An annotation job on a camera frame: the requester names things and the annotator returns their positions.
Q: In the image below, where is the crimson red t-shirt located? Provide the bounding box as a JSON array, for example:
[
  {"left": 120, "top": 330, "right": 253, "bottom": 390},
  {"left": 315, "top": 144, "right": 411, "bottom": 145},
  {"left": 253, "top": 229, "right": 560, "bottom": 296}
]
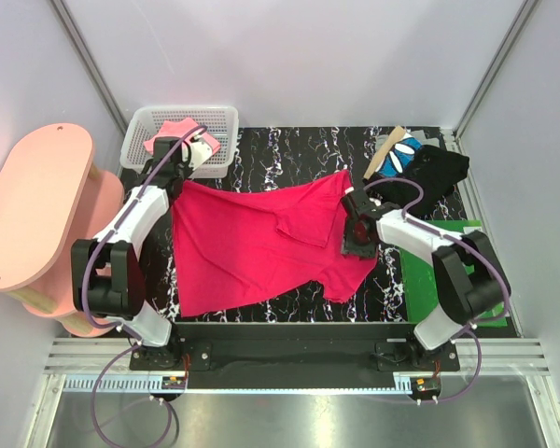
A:
[{"left": 171, "top": 171, "right": 377, "bottom": 317}]

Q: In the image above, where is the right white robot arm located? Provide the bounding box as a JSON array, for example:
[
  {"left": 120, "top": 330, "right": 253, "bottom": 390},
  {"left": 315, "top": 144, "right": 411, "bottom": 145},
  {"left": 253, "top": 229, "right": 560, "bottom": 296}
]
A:
[{"left": 342, "top": 188, "right": 511, "bottom": 371}]

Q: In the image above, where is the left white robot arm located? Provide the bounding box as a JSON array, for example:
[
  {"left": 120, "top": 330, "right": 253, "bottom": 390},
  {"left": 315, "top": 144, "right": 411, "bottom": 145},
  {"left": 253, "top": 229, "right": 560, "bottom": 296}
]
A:
[{"left": 71, "top": 129, "right": 214, "bottom": 370}]

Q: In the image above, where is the light pink folded t-shirt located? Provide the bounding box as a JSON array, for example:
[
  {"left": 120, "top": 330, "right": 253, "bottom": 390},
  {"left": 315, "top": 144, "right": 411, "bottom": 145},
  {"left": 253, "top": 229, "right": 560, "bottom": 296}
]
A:
[{"left": 143, "top": 118, "right": 221, "bottom": 155}]

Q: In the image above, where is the white plastic mesh basket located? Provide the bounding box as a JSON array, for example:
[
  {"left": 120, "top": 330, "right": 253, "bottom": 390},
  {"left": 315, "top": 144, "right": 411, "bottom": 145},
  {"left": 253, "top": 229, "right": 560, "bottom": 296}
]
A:
[{"left": 119, "top": 105, "right": 239, "bottom": 179}]

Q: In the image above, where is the green cutting mat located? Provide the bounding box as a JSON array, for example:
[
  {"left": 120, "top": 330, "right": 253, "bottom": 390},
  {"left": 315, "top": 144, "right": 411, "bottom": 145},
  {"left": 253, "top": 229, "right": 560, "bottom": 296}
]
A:
[{"left": 399, "top": 220, "right": 484, "bottom": 323}]

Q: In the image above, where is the blue white graphic t-shirt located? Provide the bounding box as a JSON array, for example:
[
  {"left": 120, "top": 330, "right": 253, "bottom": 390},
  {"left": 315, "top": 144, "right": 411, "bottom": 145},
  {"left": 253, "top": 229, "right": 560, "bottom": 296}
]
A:
[{"left": 377, "top": 136, "right": 422, "bottom": 177}]

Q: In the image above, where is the black folded t-shirt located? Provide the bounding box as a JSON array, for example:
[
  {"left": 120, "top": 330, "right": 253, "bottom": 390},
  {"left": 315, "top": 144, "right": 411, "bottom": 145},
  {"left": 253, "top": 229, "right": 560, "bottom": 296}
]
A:
[{"left": 363, "top": 145, "right": 469, "bottom": 217}]

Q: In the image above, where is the tan folded t-shirt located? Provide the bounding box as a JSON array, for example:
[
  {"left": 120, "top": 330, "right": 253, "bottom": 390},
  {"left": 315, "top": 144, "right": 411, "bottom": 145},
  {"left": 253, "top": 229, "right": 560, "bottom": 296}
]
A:
[{"left": 363, "top": 126, "right": 406, "bottom": 180}]

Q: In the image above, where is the grey folded t-shirt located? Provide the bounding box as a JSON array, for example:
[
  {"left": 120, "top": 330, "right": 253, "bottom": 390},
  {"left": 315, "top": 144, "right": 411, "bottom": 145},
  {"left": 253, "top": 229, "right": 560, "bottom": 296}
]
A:
[{"left": 375, "top": 130, "right": 441, "bottom": 149}]

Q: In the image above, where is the pink three-tier wooden shelf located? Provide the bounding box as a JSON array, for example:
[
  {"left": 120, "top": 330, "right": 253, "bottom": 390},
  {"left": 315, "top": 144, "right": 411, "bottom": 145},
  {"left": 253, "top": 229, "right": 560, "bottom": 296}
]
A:
[{"left": 0, "top": 123, "right": 124, "bottom": 338}]

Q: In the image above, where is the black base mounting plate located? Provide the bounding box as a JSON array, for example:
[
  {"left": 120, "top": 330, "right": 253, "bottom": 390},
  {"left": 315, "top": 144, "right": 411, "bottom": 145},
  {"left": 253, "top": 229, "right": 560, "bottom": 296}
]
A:
[{"left": 130, "top": 323, "right": 460, "bottom": 393}]

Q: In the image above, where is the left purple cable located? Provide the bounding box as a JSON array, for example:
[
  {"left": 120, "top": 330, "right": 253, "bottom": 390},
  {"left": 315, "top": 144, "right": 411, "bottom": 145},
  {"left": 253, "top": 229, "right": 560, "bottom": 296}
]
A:
[{"left": 83, "top": 124, "right": 209, "bottom": 443}]

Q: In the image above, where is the purple cable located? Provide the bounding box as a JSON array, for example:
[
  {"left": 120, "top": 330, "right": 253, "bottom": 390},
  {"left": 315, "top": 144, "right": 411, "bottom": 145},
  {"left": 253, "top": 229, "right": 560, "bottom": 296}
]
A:
[
  {"left": 83, "top": 124, "right": 209, "bottom": 443},
  {"left": 361, "top": 177, "right": 513, "bottom": 405}
]

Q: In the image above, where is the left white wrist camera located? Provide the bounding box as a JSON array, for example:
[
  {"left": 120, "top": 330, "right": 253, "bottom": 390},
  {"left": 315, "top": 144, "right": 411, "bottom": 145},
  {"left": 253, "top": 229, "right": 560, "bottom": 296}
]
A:
[{"left": 182, "top": 134, "right": 219, "bottom": 170}]

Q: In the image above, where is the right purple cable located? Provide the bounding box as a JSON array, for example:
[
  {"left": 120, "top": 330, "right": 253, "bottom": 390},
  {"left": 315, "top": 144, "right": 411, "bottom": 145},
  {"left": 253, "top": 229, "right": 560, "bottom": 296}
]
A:
[{"left": 361, "top": 177, "right": 513, "bottom": 405}]

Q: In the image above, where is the aluminium rail frame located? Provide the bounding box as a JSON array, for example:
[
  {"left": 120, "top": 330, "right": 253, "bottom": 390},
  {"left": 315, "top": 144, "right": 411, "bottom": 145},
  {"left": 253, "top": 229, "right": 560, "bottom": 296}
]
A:
[{"left": 23, "top": 339, "right": 560, "bottom": 447}]

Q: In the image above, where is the white slotted cable duct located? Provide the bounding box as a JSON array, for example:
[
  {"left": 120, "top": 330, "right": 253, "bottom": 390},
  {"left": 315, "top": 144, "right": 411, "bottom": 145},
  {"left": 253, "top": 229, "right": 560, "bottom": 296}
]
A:
[{"left": 63, "top": 374, "right": 187, "bottom": 393}]

